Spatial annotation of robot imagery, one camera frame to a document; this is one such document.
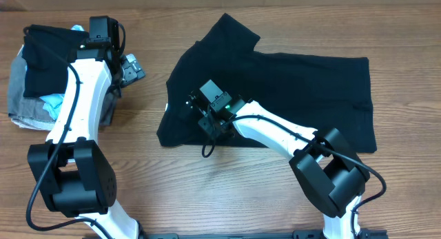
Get black t-shirt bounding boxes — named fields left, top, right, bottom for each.
left=157, top=14, right=377, bottom=153

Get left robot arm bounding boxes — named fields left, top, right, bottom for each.
left=23, top=16, right=146, bottom=238

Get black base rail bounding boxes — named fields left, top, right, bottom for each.
left=141, top=229, right=389, bottom=239

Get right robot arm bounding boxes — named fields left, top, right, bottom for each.
left=187, top=81, right=370, bottom=238

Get folded white mesh garment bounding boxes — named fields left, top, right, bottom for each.
left=11, top=118, right=54, bottom=131

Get folded grey trousers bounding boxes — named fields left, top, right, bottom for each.
left=7, top=54, right=120, bottom=127

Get folded black garment on pile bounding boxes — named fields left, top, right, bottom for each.
left=22, top=25, right=89, bottom=98

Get folded light blue garment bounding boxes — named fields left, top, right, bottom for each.
left=39, top=25, right=88, bottom=120

